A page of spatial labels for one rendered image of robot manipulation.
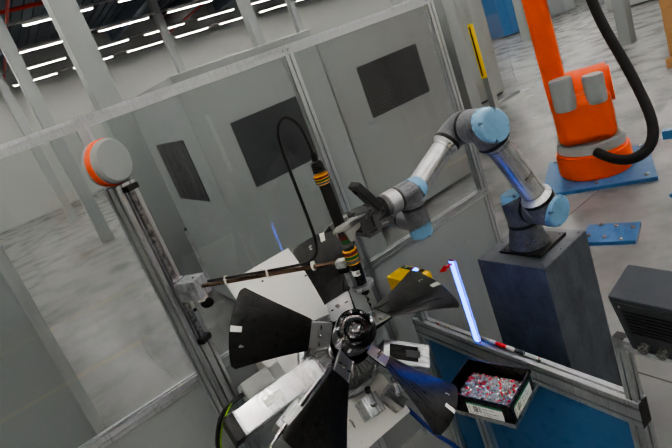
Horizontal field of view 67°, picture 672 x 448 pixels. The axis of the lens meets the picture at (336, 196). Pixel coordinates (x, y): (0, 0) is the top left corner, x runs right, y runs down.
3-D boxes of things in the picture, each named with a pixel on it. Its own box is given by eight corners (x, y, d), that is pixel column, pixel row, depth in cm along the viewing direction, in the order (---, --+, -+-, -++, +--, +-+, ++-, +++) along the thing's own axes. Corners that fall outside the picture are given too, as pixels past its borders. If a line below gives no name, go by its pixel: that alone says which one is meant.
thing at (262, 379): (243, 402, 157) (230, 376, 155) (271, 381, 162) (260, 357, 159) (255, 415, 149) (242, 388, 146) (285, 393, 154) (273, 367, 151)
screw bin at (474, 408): (449, 410, 161) (443, 392, 159) (473, 375, 172) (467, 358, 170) (515, 427, 145) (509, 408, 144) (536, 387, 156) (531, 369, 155)
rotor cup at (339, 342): (343, 375, 149) (353, 363, 138) (314, 335, 154) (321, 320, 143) (380, 348, 156) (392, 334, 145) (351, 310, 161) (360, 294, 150)
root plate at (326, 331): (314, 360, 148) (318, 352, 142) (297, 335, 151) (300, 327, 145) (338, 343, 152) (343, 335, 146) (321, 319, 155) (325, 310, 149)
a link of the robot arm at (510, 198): (521, 212, 206) (512, 181, 203) (548, 215, 194) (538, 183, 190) (500, 225, 202) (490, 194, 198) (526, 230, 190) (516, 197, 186)
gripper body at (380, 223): (368, 239, 147) (398, 221, 153) (358, 213, 145) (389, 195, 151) (353, 237, 154) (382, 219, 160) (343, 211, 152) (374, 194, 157)
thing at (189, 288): (179, 305, 177) (169, 284, 174) (191, 294, 183) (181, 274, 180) (202, 301, 172) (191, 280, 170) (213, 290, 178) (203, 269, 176)
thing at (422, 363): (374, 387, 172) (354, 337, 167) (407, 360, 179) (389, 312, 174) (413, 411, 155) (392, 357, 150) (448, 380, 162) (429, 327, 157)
